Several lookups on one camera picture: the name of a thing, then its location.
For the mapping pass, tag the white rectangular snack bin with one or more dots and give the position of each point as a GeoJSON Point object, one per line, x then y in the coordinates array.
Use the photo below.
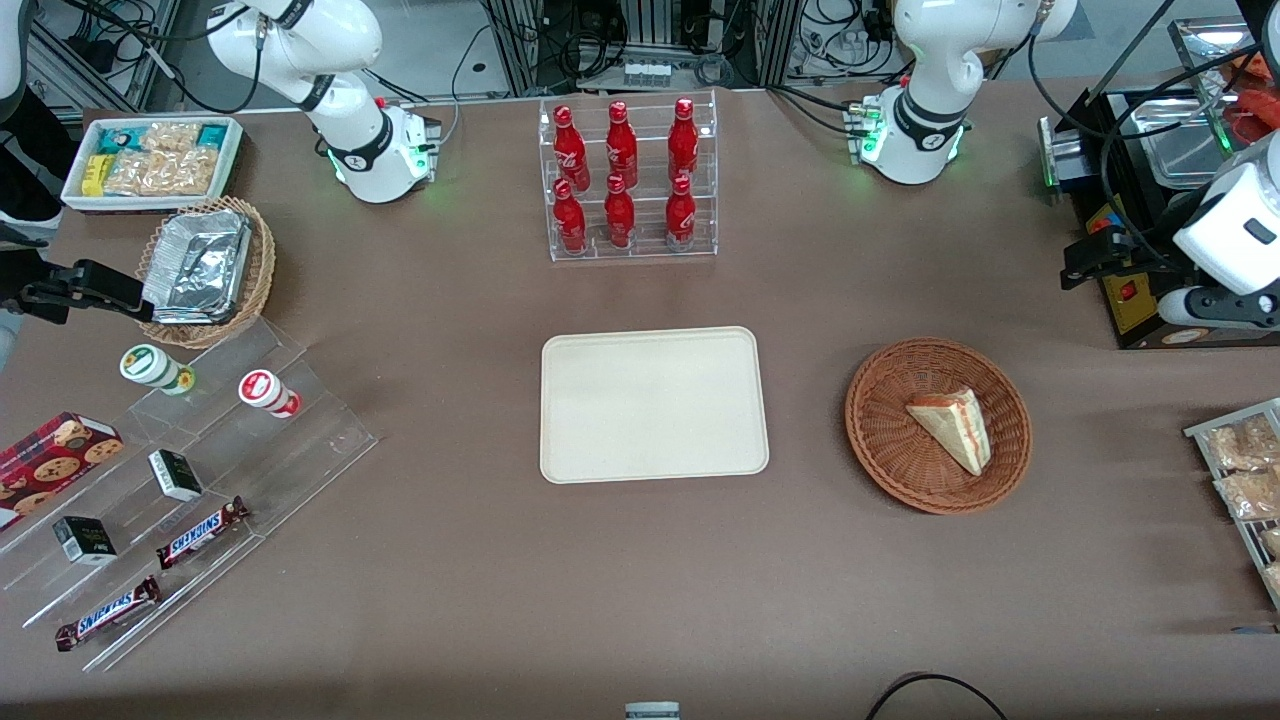
{"type": "Point", "coordinates": [232, 165]}

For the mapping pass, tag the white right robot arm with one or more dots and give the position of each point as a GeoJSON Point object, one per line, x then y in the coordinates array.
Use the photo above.
{"type": "Point", "coordinates": [340, 60]}

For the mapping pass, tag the clear pastry bag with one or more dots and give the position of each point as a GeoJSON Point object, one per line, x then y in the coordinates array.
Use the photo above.
{"type": "Point", "coordinates": [1242, 445]}
{"type": "Point", "coordinates": [1272, 543]}
{"type": "Point", "coordinates": [1274, 580]}
{"type": "Point", "coordinates": [1252, 494]}

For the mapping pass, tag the clear cracker bag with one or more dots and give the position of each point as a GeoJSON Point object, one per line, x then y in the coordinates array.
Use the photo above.
{"type": "Point", "coordinates": [132, 173]}
{"type": "Point", "coordinates": [190, 170]}
{"type": "Point", "coordinates": [170, 136]}

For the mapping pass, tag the stainless steel pan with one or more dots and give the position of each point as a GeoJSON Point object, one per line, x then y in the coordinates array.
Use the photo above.
{"type": "Point", "coordinates": [1180, 140]}

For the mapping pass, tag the brown snickers bar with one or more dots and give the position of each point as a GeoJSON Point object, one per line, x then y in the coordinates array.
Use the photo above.
{"type": "Point", "coordinates": [107, 613]}
{"type": "Point", "coordinates": [202, 532]}

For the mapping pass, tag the red emergency stop button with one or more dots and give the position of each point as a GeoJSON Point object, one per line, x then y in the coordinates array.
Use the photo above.
{"type": "Point", "coordinates": [1101, 222]}

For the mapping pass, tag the teal snack pack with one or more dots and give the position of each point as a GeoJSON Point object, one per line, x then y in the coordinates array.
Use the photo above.
{"type": "Point", "coordinates": [120, 139]}
{"type": "Point", "coordinates": [212, 134]}

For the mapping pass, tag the tray of packaged snacks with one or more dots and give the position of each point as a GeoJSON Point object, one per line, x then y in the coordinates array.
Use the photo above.
{"type": "Point", "coordinates": [1205, 430]}

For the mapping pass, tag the white terminal block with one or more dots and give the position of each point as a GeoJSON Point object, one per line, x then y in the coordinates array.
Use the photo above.
{"type": "Point", "coordinates": [648, 73]}

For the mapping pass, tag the light wicker basket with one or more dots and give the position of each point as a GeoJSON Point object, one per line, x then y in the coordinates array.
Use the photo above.
{"type": "Point", "coordinates": [262, 265]}

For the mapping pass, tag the clear acrylic stepped stand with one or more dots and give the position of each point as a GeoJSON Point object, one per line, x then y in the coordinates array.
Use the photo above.
{"type": "Point", "coordinates": [300, 450]}

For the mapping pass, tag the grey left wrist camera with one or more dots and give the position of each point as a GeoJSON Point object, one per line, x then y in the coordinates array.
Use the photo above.
{"type": "Point", "coordinates": [1220, 308]}

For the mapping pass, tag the red lid yogurt cup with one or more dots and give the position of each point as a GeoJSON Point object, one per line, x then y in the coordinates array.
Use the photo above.
{"type": "Point", "coordinates": [264, 390]}

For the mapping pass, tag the small grey device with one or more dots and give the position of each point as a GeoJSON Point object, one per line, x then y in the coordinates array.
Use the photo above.
{"type": "Point", "coordinates": [652, 711]}

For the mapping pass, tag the green lid yogurt cup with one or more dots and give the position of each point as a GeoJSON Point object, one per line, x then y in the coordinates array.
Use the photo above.
{"type": "Point", "coordinates": [150, 365]}

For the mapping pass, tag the yellow snack pack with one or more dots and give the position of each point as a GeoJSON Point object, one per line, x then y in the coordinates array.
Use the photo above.
{"type": "Point", "coordinates": [95, 175]}

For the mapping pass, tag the aluminium foil container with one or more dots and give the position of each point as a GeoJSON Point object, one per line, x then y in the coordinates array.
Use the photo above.
{"type": "Point", "coordinates": [198, 265]}

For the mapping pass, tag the triangular sandwich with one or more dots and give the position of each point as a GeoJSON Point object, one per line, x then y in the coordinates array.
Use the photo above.
{"type": "Point", "coordinates": [955, 428]}

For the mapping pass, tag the black food warmer machine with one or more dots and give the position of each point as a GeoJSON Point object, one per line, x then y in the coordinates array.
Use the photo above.
{"type": "Point", "coordinates": [1065, 155]}

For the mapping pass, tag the red cookie box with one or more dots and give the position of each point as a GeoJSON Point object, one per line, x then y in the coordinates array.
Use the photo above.
{"type": "Point", "coordinates": [50, 465]}

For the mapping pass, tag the aluminium frame structure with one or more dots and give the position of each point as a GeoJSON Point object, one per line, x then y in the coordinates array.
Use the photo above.
{"type": "Point", "coordinates": [640, 25]}

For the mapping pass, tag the beige plastic tray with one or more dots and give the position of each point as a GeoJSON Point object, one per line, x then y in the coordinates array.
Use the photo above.
{"type": "Point", "coordinates": [650, 405]}

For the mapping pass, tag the small black box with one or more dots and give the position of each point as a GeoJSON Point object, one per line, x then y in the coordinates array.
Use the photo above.
{"type": "Point", "coordinates": [175, 475]}
{"type": "Point", "coordinates": [84, 541]}

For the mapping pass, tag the grey metal rack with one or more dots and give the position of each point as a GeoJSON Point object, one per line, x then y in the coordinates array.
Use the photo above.
{"type": "Point", "coordinates": [80, 60]}

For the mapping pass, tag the clear acrylic bottle rack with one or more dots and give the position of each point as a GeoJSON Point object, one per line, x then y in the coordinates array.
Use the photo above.
{"type": "Point", "coordinates": [648, 235]}

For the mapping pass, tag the brown wicker basket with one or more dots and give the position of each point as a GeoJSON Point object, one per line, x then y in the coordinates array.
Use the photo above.
{"type": "Point", "coordinates": [885, 440]}

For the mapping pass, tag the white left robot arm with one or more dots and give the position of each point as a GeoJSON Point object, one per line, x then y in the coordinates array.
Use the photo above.
{"type": "Point", "coordinates": [930, 60]}

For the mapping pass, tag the glass food display case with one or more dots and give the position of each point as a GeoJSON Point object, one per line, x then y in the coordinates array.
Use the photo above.
{"type": "Point", "coordinates": [1200, 45]}

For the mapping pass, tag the red cola bottle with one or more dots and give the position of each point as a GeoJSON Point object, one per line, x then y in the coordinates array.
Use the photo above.
{"type": "Point", "coordinates": [681, 212]}
{"type": "Point", "coordinates": [621, 145]}
{"type": "Point", "coordinates": [570, 148]}
{"type": "Point", "coordinates": [683, 140]}
{"type": "Point", "coordinates": [619, 215]}
{"type": "Point", "coordinates": [570, 220]}

